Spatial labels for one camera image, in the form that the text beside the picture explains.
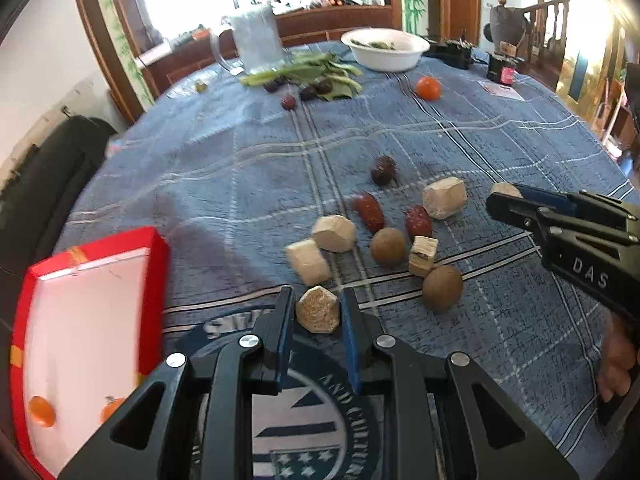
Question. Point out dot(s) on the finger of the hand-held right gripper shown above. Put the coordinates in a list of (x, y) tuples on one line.
[(515, 210), (545, 195)]

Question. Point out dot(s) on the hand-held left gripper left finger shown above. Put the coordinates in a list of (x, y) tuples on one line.
[(285, 332)]

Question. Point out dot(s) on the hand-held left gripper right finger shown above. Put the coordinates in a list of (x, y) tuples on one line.
[(351, 342)]

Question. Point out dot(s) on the beige hexagonal wooden block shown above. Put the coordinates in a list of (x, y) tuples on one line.
[(444, 197), (334, 232), (505, 190), (317, 310), (308, 261)]

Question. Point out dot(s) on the small orange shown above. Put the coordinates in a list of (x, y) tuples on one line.
[(429, 88), (42, 411), (111, 409)]

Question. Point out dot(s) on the red box with white inside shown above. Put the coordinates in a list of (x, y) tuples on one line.
[(85, 320)]

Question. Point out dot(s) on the person's right hand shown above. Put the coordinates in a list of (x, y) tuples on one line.
[(615, 360)]

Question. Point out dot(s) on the small brown wood piece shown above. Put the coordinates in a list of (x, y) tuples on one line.
[(423, 256)]

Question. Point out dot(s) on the brown kiwi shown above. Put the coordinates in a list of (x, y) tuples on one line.
[(388, 246), (442, 288)]

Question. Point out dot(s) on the white and red printed card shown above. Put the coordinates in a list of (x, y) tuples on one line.
[(497, 89)]

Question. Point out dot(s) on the black jar with red label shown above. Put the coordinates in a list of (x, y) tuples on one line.
[(500, 69)]

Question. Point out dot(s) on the dark brown round date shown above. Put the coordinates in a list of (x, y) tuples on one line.
[(383, 170)]

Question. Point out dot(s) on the blue plaid tablecloth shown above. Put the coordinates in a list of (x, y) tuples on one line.
[(225, 185)]

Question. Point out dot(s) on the black electronic device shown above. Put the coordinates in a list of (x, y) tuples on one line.
[(452, 52)]

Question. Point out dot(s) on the wooden stair railing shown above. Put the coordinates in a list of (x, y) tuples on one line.
[(547, 15)]

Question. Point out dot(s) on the white bowl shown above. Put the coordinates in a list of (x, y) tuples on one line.
[(385, 52)]

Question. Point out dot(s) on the green leaves in bowl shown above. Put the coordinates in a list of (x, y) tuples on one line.
[(375, 44)]

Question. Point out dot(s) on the dark purple plum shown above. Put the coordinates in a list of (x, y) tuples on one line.
[(307, 93), (324, 85), (272, 86)]

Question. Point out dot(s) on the small wrinkled red date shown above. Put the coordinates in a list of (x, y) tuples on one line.
[(288, 102)]

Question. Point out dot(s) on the pile of green leaves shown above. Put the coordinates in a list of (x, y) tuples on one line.
[(310, 71)]

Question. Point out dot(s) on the small green fruit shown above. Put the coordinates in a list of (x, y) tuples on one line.
[(201, 87)]

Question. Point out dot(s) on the black chair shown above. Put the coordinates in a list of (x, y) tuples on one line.
[(50, 185)]

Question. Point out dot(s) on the clear glass mug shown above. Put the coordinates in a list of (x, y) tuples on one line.
[(255, 40)]

